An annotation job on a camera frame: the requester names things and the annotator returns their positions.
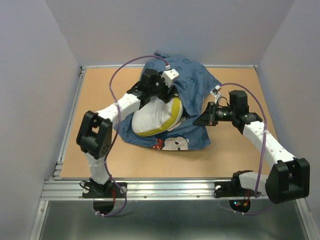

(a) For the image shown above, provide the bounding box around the blue lettered pillowcase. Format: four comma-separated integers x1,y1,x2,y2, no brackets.
113,51,220,151

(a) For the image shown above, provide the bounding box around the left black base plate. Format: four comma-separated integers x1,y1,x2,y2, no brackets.
79,181,125,199

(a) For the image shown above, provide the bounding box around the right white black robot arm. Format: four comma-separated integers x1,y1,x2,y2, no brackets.
193,90,310,204

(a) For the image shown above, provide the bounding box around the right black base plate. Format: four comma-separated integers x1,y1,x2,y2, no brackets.
213,181,254,198

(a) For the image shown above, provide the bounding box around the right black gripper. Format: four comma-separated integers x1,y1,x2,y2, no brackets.
192,101,236,126

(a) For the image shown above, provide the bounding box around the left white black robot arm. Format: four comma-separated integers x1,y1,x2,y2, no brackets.
76,67,179,197

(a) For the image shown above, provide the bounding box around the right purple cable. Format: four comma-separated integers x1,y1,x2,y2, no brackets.
217,82,275,217

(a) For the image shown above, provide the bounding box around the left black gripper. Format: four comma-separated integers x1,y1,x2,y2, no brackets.
148,71,177,105

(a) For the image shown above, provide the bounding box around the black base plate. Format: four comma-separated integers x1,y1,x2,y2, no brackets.
79,181,125,199
213,181,254,198

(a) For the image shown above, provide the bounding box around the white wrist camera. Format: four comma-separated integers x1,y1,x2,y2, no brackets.
161,69,180,88
209,85,222,103

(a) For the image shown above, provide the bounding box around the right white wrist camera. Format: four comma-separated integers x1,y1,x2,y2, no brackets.
209,85,222,103

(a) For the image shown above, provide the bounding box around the white pillow yellow edge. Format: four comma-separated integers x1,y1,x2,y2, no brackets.
131,96,184,137

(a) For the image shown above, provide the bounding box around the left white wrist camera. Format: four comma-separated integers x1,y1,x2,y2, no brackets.
161,69,180,88

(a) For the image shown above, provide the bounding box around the aluminium mounting rail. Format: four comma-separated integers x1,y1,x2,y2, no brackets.
40,177,307,201

